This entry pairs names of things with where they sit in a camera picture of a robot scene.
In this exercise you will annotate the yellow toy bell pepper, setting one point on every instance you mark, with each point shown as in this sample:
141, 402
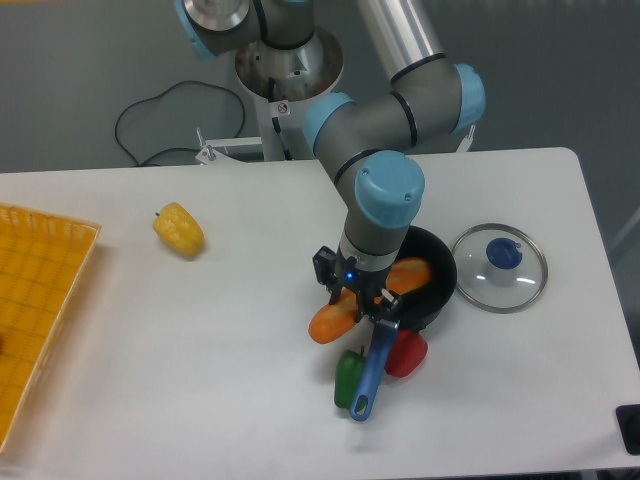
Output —
179, 230

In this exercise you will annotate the green toy bell pepper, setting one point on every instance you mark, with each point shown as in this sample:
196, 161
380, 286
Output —
347, 376

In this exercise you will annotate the black object table corner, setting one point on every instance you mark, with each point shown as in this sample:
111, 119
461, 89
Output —
628, 420

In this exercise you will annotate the glass lid blue knob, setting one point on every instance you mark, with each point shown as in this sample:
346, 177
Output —
500, 269

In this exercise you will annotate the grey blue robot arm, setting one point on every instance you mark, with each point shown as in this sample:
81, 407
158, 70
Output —
382, 191

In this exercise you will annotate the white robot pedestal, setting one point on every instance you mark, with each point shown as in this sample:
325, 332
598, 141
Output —
302, 116

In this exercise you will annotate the yellow plastic basket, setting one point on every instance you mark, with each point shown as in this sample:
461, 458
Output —
43, 256

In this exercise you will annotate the long orange toy bread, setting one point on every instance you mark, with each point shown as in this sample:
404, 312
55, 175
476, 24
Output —
406, 277

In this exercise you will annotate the red toy bell pepper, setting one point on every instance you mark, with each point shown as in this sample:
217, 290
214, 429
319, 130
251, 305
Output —
407, 353

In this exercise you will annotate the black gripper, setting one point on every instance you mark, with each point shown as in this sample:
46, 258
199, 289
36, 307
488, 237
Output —
369, 290

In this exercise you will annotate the black pot blue handle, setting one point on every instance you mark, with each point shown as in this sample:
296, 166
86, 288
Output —
423, 309

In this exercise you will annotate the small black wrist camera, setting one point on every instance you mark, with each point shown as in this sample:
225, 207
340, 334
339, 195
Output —
324, 266

